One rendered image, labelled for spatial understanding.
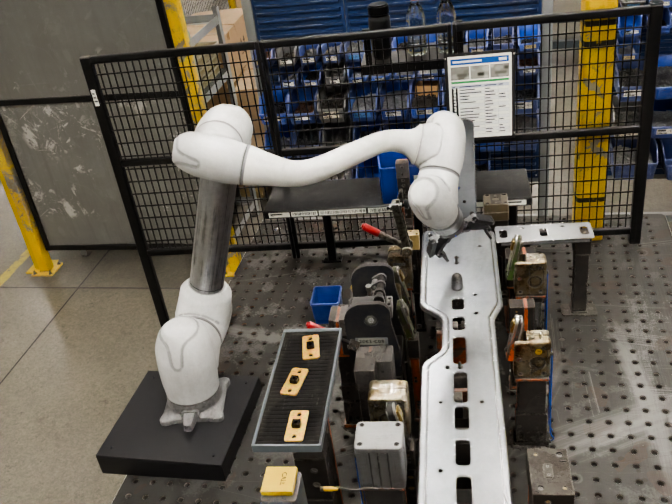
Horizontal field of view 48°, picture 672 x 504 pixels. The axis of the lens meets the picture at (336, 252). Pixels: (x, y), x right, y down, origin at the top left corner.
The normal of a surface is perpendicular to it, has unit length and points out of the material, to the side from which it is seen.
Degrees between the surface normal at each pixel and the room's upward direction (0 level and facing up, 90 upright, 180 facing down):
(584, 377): 0
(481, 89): 90
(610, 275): 0
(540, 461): 0
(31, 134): 89
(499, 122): 90
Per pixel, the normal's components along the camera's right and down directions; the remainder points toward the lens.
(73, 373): -0.12, -0.84
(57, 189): -0.21, 0.54
